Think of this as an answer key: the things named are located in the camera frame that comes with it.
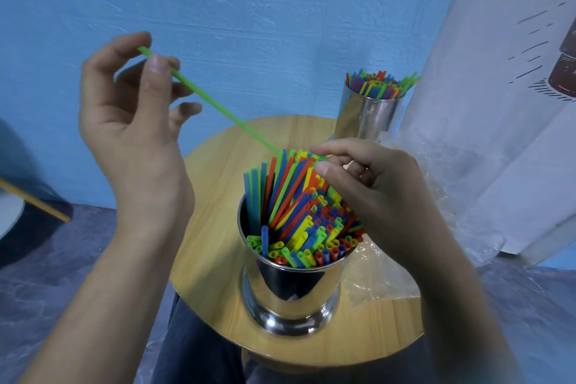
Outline person's left hand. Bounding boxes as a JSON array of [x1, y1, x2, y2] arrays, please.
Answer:
[[79, 31, 203, 236]]

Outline person's right hand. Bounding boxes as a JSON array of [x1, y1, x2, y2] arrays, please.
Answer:
[[310, 137, 451, 272]]

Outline single green drinking straw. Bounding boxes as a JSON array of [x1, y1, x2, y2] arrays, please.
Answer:
[[138, 46, 282, 155]]

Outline person's right forearm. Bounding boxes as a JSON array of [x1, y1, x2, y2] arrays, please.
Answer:
[[403, 235, 527, 384]]

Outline person's left forearm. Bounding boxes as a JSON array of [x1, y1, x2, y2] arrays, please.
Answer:
[[20, 224, 194, 384]]

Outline large bundle of colourful straws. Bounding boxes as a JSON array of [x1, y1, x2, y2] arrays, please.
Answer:
[[243, 148, 366, 269]]

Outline small shiny steel cup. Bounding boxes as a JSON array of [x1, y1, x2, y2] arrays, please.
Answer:
[[333, 81, 404, 142]]

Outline small bundle of colourful straws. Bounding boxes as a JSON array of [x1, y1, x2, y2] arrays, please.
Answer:
[[345, 69, 422, 100]]

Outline clear plastic bag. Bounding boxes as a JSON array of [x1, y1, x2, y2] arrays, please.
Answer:
[[341, 131, 507, 308]]

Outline large shiny steel cup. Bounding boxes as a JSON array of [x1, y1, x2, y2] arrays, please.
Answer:
[[237, 194, 361, 338]]

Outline blue seat with gold trim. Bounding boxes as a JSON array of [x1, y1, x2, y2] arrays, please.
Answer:
[[0, 118, 74, 270]]

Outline white printed curtain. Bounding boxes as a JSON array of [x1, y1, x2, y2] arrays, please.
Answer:
[[395, 0, 576, 263]]

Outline person's grey trousers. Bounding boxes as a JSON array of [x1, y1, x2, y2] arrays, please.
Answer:
[[151, 293, 451, 384]]

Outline white board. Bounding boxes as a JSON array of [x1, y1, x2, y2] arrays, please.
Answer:
[[499, 216, 576, 269]]

